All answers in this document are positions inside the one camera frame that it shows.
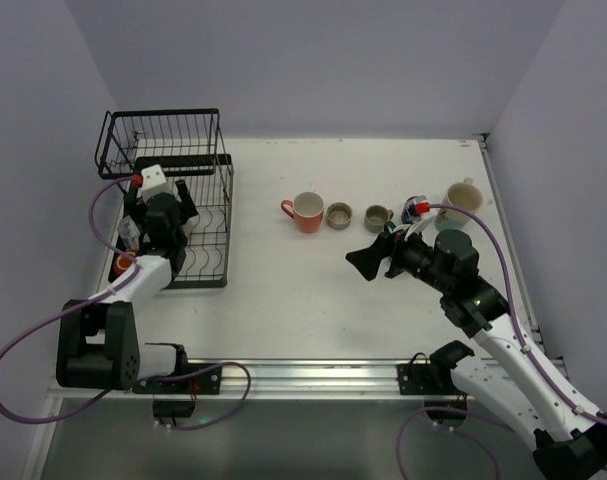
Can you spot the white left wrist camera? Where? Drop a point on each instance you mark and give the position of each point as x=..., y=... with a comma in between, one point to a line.
x=154, y=182

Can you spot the dark blue glazed mug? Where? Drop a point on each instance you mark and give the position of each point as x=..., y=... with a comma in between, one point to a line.
x=409, y=212

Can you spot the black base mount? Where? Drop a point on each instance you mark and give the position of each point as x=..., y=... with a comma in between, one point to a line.
x=419, y=376
x=191, y=379

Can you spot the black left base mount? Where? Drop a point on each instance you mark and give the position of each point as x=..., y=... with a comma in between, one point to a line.
x=191, y=379

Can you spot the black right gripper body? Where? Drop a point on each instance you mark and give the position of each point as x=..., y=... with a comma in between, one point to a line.
x=394, y=255

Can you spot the large orange mug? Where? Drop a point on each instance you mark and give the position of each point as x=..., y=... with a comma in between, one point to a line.
x=306, y=209

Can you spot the aluminium mounting rail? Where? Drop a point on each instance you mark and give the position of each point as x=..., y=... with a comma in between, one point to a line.
x=313, y=380

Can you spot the left black controller box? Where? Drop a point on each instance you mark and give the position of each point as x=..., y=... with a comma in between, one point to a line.
x=170, y=411

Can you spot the small orange red mug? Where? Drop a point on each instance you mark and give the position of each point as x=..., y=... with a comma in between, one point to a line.
x=122, y=263

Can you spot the speckled beige small cup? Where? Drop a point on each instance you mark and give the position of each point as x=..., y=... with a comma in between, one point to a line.
x=339, y=215

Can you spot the black wire dish rack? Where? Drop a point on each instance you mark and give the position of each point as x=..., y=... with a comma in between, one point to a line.
x=188, y=145

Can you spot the tall cream teal coral mug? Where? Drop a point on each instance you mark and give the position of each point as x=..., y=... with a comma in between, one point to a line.
x=462, y=194

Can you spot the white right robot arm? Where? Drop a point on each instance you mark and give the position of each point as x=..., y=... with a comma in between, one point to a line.
x=566, y=432

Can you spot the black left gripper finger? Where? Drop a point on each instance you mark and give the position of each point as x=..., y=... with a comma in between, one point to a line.
x=133, y=204
x=186, y=207

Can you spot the dark teal mug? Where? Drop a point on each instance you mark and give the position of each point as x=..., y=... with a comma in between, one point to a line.
x=392, y=228

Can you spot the clear faceted glass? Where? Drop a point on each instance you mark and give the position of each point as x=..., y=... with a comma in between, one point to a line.
x=129, y=233

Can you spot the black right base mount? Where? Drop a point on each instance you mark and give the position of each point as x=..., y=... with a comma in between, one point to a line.
x=419, y=376

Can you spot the olive brown small mug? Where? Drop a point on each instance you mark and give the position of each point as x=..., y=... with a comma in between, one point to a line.
x=375, y=218

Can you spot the black controller box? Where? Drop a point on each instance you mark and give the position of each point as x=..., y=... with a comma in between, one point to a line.
x=447, y=412
x=170, y=411

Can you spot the right black controller box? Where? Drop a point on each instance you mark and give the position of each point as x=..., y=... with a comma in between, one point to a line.
x=447, y=412

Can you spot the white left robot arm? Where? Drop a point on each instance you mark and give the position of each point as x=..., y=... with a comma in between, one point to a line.
x=98, y=345

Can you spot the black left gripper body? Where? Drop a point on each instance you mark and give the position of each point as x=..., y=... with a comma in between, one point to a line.
x=184, y=201

